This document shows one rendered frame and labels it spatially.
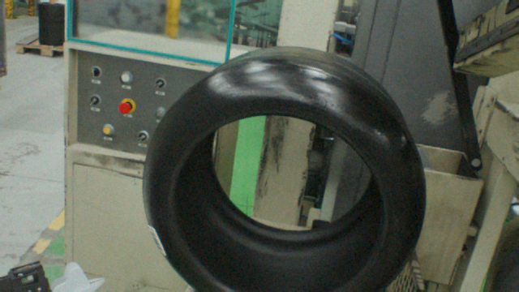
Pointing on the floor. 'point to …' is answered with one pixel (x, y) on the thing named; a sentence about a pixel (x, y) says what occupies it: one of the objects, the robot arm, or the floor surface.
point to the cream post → (268, 196)
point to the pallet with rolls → (47, 29)
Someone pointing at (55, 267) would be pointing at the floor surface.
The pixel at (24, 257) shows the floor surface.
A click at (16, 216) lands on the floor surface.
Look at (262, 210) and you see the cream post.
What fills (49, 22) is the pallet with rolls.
